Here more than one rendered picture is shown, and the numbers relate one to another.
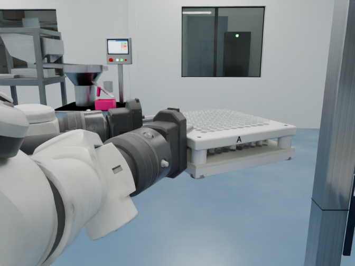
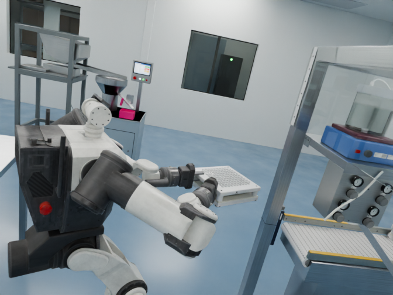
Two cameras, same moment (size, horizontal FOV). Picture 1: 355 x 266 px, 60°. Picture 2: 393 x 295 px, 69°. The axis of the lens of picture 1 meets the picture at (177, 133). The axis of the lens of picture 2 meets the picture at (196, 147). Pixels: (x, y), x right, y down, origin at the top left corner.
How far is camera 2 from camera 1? 71 cm
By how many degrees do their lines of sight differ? 9
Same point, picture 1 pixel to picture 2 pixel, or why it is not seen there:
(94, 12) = (115, 17)
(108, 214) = not seen: hidden behind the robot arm
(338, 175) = (275, 209)
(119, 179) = not seen: hidden behind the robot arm
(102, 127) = (178, 177)
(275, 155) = (250, 199)
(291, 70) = (268, 100)
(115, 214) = not seen: hidden behind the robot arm
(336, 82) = (281, 170)
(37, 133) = (151, 177)
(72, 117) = (166, 171)
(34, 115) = (152, 170)
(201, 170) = (220, 203)
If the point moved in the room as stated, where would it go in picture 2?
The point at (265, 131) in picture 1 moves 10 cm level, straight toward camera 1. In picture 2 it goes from (247, 189) to (247, 199)
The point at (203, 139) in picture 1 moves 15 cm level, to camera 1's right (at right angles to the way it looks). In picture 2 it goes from (223, 192) to (257, 196)
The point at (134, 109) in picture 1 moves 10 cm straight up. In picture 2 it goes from (192, 170) to (196, 148)
